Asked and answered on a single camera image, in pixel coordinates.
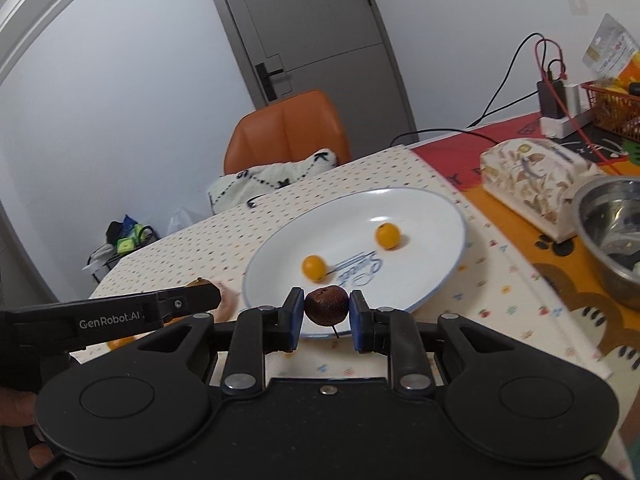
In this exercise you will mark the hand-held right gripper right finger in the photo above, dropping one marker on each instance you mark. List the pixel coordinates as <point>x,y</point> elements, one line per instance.
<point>358,325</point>

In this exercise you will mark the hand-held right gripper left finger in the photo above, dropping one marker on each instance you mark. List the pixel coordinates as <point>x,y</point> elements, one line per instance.
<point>292,322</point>

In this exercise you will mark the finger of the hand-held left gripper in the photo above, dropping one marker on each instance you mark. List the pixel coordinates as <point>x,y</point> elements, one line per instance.
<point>190,301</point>

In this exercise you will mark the dark red round fruit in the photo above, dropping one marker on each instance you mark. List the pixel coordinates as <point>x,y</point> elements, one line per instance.
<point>326,305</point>

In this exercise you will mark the white plate with blue rim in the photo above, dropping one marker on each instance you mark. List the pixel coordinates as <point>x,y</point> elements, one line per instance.
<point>350,220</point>

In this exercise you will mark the person's left hand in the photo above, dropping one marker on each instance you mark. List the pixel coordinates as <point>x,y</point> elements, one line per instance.
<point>15,410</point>

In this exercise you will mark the orange tangerine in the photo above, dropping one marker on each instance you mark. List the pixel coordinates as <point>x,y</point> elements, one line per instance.
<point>121,343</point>

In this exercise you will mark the small orange kumquat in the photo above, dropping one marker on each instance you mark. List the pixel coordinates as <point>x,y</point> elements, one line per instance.
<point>388,236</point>
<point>314,267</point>

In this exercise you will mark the white dotted tablecloth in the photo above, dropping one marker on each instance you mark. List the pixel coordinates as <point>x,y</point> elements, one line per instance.
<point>200,240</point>

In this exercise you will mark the black shoe rack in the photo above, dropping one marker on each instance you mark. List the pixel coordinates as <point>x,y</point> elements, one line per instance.
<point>107,260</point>

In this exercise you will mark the clear plastic bag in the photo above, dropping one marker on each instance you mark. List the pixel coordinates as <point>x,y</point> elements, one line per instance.
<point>186,221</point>

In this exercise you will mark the black cloth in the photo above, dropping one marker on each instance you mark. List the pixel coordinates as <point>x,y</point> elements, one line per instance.
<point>114,231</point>

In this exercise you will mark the white black-patterned cushion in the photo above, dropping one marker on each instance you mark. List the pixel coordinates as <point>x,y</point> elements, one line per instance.
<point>270,180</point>

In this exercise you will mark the red orange cartoon tablecloth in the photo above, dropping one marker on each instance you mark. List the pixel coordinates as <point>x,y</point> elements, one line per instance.
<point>500,210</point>

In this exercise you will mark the orange leather chair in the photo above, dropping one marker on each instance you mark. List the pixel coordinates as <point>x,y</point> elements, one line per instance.
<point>285,130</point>

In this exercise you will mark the leaf-patterned tissue box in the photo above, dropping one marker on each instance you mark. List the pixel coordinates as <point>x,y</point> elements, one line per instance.
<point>530,175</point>

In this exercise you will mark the stainless steel bowl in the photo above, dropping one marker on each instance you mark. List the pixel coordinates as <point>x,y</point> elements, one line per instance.
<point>600,272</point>

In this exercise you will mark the white power strip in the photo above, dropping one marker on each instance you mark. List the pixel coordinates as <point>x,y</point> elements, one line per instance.
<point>555,127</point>

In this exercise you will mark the black charger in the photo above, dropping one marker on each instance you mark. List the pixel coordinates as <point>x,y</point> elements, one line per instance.
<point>550,97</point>

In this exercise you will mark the white charger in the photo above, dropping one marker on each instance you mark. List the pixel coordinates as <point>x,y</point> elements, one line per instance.
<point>575,100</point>

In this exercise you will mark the grey door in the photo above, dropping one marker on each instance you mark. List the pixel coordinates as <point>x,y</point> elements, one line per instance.
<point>310,10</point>

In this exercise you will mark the red plastic basket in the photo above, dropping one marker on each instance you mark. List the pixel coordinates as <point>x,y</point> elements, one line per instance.
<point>610,110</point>

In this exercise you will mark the silver yellow snack bag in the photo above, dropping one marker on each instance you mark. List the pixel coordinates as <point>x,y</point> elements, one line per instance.
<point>607,50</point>

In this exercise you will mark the white wall socket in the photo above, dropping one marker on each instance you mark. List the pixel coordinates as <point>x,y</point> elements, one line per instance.
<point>576,4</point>

